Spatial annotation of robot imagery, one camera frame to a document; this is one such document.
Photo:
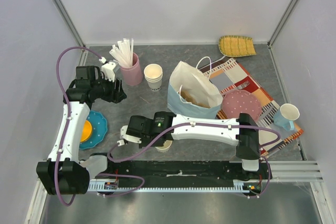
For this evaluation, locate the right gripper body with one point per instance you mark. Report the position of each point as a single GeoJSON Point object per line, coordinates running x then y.
{"type": "Point", "coordinates": [130, 130]}

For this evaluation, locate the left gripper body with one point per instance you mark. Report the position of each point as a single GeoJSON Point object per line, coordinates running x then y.
{"type": "Point", "coordinates": [109, 94]}

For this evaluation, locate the white paper coffee cup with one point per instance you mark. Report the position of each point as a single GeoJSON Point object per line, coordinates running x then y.
{"type": "Point", "coordinates": [166, 146]}

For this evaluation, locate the blue white paper bag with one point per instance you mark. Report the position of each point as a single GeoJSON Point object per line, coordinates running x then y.
{"type": "Point", "coordinates": [192, 80]}

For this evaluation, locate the brown cardboard cup carrier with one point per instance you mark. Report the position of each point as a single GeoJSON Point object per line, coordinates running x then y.
{"type": "Point", "coordinates": [188, 98]}

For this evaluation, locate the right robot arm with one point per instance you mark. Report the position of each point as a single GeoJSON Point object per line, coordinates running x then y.
{"type": "Point", "coordinates": [241, 132]}

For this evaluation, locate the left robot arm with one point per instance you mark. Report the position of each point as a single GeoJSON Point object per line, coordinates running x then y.
{"type": "Point", "coordinates": [62, 173]}

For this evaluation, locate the pink straw holder cup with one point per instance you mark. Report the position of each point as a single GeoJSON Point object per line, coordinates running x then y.
{"type": "Point", "coordinates": [132, 76]}

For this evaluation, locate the blue dotted plate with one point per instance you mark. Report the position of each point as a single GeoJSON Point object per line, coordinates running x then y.
{"type": "Point", "coordinates": [100, 127]}

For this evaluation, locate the bundle of wrapped straws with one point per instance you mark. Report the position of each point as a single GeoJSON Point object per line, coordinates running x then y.
{"type": "Point", "coordinates": [123, 52]}

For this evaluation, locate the stack of paper cups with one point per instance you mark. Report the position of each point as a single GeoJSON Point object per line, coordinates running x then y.
{"type": "Point", "coordinates": [153, 74]}

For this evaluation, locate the orange bowl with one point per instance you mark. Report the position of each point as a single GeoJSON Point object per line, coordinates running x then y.
{"type": "Point", "coordinates": [86, 132]}

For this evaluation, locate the pink dotted plate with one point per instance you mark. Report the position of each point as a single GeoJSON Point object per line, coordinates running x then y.
{"type": "Point", "coordinates": [241, 101]}

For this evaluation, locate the colourful patchwork placemat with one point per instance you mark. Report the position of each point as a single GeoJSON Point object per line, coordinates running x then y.
{"type": "Point", "coordinates": [227, 74]}

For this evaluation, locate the yellow woven basket tray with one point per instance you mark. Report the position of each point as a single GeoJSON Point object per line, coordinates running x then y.
{"type": "Point", "coordinates": [236, 46]}

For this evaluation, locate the light blue mug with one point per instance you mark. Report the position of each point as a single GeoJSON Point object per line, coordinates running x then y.
{"type": "Point", "coordinates": [285, 116]}

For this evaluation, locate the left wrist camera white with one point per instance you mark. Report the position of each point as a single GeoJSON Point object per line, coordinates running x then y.
{"type": "Point", "coordinates": [108, 69]}

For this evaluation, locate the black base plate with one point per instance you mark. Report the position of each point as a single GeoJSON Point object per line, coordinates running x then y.
{"type": "Point", "coordinates": [183, 173]}

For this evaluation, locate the pink handled fork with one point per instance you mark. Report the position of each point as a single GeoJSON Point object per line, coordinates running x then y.
{"type": "Point", "coordinates": [239, 87]}

